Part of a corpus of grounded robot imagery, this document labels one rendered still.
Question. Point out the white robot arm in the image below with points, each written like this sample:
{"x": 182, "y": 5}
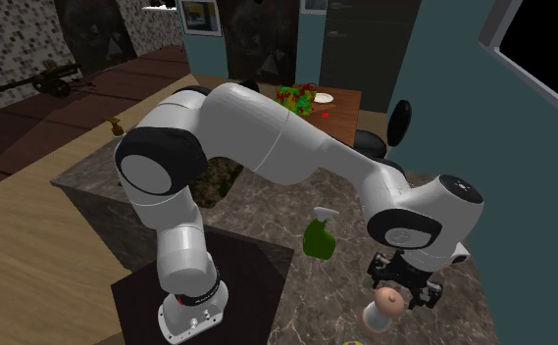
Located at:
{"x": 259, "y": 133}

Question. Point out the green and red plant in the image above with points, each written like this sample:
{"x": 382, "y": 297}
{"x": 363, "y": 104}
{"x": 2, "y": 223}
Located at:
{"x": 296, "y": 99}

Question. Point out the pink pepper mill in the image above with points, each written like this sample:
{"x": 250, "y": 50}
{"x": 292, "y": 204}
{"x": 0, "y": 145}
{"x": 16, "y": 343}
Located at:
{"x": 386, "y": 304}

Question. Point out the grey framed window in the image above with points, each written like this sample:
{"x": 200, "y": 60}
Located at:
{"x": 541, "y": 52}

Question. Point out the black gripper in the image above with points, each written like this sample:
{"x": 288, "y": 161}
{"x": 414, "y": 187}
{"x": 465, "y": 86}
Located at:
{"x": 403, "y": 273}

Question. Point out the framed wall picture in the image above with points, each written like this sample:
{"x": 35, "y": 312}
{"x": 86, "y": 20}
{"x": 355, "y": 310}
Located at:
{"x": 201, "y": 16}

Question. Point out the green spray bottle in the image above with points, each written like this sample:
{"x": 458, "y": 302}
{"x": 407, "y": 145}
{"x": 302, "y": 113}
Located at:
{"x": 318, "y": 240}

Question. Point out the dark robot stand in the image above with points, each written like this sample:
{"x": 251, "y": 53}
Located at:
{"x": 254, "y": 282}

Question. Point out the brown wooden table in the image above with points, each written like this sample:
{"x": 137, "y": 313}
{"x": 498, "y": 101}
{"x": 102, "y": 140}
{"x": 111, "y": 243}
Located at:
{"x": 343, "y": 119}

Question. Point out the black office chair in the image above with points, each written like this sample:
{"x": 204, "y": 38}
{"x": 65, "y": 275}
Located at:
{"x": 399, "y": 122}

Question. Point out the white plate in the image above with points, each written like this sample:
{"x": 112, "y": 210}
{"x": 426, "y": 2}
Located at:
{"x": 323, "y": 98}

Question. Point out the dark toy cannon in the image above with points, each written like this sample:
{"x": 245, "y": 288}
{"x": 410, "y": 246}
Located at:
{"x": 51, "y": 82}

